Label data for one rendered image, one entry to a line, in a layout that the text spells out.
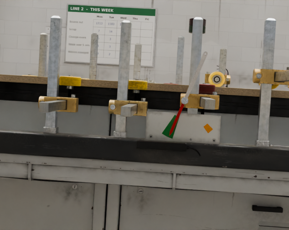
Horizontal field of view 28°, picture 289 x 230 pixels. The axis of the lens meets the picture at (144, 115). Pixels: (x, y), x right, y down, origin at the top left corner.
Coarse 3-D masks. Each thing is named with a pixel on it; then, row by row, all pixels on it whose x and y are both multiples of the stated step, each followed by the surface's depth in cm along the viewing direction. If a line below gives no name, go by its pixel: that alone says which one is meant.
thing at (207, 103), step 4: (204, 100) 173; (208, 100) 168; (212, 100) 168; (200, 104) 199; (204, 104) 171; (208, 104) 168; (212, 104) 168; (204, 108) 170; (208, 108) 168; (212, 108) 168
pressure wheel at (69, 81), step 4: (60, 76) 213; (64, 76) 211; (68, 76) 211; (60, 80) 213; (64, 80) 211; (68, 80) 211; (72, 80) 211; (76, 80) 212; (80, 80) 214; (60, 84) 213; (64, 84) 211; (68, 84) 211; (72, 84) 211; (76, 84) 212; (80, 84) 214; (68, 88) 214; (72, 88) 214; (68, 92) 215; (68, 96) 215
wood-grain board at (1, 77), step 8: (0, 80) 220; (8, 80) 220; (16, 80) 220; (24, 80) 220; (32, 80) 220; (40, 80) 219; (88, 80) 218; (96, 80) 218; (104, 80) 218; (152, 88) 217; (160, 88) 217; (168, 88) 217; (176, 88) 217; (184, 88) 217; (216, 88) 216; (224, 88) 216; (232, 88) 216; (240, 88) 215; (256, 96) 215; (272, 96) 215; (280, 96) 215; (288, 96) 215
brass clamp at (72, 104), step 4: (40, 96) 203; (44, 96) 204; (40, 100) 202; (44, 100) 202; (48, 100) 202; (52, 100) 202; (68, 100) 201; (72, 100) 201; (76, 100) 201; (68, 104) 201; (72, 104) 201; (76, 104) 202; (68, 108) 201; (72, 108) 201; (76, 108) 202
